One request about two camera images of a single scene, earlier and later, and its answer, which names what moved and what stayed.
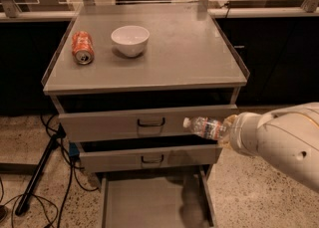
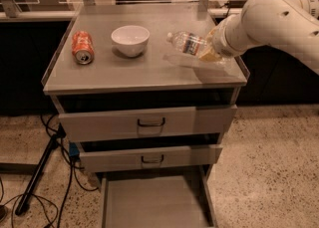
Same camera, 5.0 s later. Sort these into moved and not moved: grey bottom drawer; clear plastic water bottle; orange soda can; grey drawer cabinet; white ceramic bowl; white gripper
Moved: white gripper; clear plastic water bottle
Not moved: grey bottom drawer; white ceramic bowl; grey drawer cabinet; orange soda can
